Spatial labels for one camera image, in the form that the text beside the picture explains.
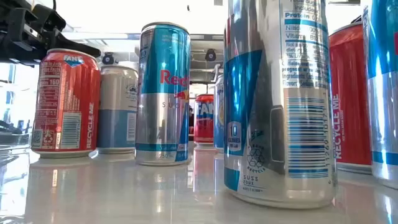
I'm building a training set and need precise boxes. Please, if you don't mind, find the blue silver Red Bull can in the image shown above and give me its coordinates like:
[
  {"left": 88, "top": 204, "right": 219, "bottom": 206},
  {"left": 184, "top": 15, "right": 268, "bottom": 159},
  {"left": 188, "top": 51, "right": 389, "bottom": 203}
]
[
  {"left": 135, "top": 21, "right": 192, "bottom": 167},
  {"left": 223, "top": 0, "right": 338, "bottom": 210},
  {"left": 362, "top": 0, "right": 398, "bottom": 190}
]

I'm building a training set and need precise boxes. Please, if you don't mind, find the long white ceiling light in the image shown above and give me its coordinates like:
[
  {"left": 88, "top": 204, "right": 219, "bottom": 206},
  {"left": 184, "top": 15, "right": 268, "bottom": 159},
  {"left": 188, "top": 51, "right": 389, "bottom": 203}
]
[{"left": 62, "top": 30, "right": 141, "bottom": 41}]

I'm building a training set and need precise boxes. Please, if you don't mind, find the black dome camera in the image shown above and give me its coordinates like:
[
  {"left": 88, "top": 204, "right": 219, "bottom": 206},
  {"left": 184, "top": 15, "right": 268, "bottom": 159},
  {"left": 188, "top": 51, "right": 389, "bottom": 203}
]
[
  {"left": 204, "top": 49, "right": 218, "bottom": 62},
  {"left": 101, "top": 52, "right": 115, "bottom": 65}
]

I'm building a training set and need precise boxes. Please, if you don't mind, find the white and blue soda can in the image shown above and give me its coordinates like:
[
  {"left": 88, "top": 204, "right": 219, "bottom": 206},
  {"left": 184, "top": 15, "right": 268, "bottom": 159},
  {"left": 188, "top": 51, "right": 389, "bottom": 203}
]
[
  {"left": 213, "top": 73, "right": 225, "bottom": 152},
  {"left": 96, "top": 64, "right": 139, "bottom": 155}
]

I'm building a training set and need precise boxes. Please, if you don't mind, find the red Fanta soda can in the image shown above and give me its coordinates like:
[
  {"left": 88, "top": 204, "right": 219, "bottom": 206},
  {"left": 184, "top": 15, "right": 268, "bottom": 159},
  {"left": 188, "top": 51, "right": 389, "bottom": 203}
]
[
  {"left": 30, "top": 48, "right": 102, "bottom": 159},
  {"left": 193, "top": 93, "right": 215, "bottom": 147},
  {"left": 328, "top": 21, "right": 373, "bottom": 174}
]

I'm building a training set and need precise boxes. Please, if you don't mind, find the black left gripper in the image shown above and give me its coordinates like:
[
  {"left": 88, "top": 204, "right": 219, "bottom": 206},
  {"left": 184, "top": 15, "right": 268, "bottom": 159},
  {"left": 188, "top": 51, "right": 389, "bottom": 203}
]
[{"left": 0, "top": 0, "right": 102, "bottom": 67}]

